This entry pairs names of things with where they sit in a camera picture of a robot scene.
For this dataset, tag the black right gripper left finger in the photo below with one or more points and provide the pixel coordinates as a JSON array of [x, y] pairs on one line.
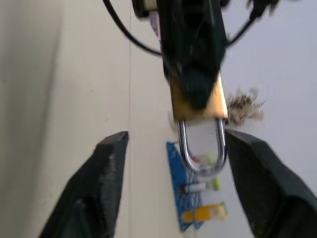
[[96, 188]]

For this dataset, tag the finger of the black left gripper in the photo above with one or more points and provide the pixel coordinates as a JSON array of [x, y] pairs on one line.
[[196, 89]]

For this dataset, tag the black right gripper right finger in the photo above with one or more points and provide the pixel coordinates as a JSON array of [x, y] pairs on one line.
[[267, 188]]

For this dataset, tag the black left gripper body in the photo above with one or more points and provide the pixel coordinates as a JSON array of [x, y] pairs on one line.
[[193, 37]]

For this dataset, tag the brass padlock with steel shackle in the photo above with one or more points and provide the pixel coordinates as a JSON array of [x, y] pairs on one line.
[[218, 104]]

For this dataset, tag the brown speckled fuzzy object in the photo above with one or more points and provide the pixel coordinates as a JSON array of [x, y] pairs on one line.
[[244, 109]]

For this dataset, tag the orange juice bottle green cap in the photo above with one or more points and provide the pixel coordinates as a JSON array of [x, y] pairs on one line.
[[205, 213]]

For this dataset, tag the red label bottle green cap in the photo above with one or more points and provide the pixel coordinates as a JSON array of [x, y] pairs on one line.
[[206, 160]]

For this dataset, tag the white label bottle green cap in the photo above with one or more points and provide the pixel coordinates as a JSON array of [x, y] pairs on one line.
[[198, 186]]

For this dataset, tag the blue plastic crate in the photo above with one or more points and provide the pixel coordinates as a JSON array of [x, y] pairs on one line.
[[178, 178]]

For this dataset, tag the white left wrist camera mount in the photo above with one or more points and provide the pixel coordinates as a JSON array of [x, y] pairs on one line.
[[150, 4]]

